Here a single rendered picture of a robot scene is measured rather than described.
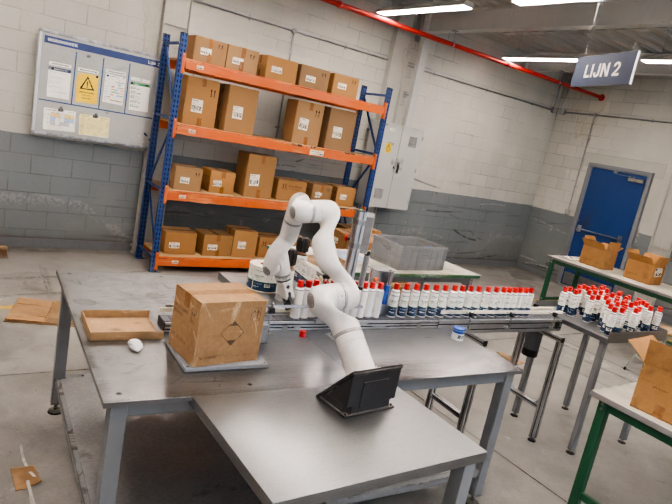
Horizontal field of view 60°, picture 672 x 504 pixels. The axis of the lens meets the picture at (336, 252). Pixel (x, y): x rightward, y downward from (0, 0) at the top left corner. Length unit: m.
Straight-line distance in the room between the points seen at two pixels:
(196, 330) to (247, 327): 0.22
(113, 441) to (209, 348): 0.48
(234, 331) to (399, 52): 6.79
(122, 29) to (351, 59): 3.01
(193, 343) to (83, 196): 4.86
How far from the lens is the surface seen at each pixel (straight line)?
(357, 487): 1.93
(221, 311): 2.35
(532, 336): 4.49
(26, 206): 7.03
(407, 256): 5.04
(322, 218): 2.53
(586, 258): 8.37
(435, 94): 9.32
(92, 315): 2.85
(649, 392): 3.41
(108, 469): 2.33
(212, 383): 2.34
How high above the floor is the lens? 1.86
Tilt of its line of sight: 12 degrees down
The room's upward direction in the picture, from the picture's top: 11 degrees clockwise
